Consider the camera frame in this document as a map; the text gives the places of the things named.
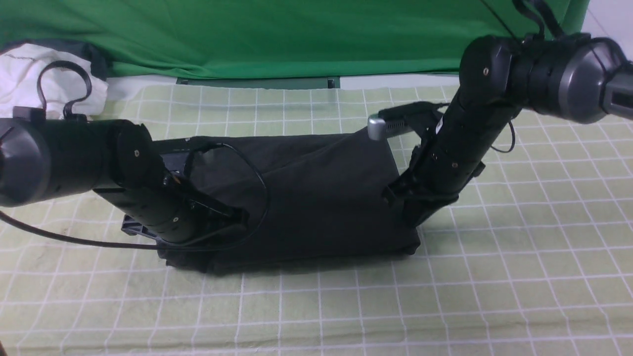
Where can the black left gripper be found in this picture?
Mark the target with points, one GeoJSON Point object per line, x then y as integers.
{"type": "Point", "coordinates": [175, 213]}

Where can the light green checkered tablecloth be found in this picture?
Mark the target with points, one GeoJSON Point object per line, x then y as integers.
{"type": "Point", "coordinates": [535, 259]}

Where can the green backdrop cloth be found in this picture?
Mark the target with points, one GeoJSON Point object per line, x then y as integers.
{"type": "Point", "coordinates": [245, 39]}

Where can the dark gray long-sleeve shirt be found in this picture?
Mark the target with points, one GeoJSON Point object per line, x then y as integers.
{"type": "Point", "coordinates": [308, 196]}

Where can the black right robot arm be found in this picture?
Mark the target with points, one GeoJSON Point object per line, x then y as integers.
{"type": "Point", "coordinates": [576, 78]}

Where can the dark green metal base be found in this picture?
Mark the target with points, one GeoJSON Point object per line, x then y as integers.
{"type": "Point", "coordinates": [303, 83]}

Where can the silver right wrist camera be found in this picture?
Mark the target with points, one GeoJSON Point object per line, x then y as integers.
{"type": "Point", "coordinates": [419, 117]}

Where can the crumpled white shirt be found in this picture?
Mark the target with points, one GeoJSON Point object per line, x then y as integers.
{"type": "Point", "coordinates": [20, 69]}

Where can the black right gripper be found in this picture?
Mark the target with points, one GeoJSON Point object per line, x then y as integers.
{"type": "Point", "coordinates": [435, 178]}

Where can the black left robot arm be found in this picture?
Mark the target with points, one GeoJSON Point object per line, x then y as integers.
{"type": "Point", "coordinates": [118, 160]}

